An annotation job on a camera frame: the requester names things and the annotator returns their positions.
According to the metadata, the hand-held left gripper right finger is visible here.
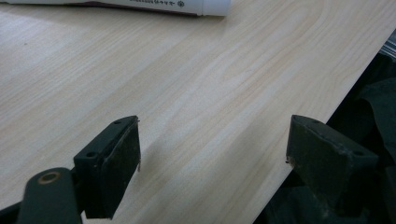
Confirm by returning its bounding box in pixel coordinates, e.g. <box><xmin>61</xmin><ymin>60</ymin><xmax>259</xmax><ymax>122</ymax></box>
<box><xmin>285</xmin><ymin>114</ymin><xmax>379</xmax><ymax>216</ymax></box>

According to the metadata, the white remote-like object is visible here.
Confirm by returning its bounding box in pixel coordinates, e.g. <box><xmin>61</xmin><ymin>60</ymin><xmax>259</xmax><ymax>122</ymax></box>
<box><xmin>0</xmin><ymin>0</ymin><xmax>232</xmax><ymax>17</ymax></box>

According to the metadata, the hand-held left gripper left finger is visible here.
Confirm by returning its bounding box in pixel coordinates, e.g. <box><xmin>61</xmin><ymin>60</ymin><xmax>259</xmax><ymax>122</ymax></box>
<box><xmin>73</xmin><ymin>115</ymin><xmax>142</xmax><ymax>219</ymax></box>

